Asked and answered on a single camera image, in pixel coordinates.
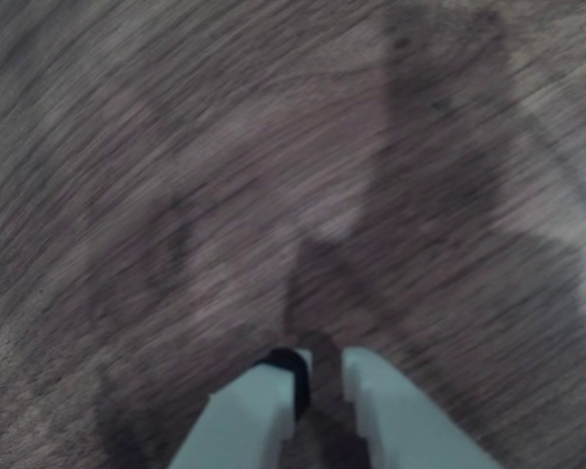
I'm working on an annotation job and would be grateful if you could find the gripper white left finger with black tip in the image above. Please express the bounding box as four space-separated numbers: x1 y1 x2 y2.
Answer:
168 347 314 469

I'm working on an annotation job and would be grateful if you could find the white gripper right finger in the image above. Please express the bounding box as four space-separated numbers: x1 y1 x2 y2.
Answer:
341 346 504 469

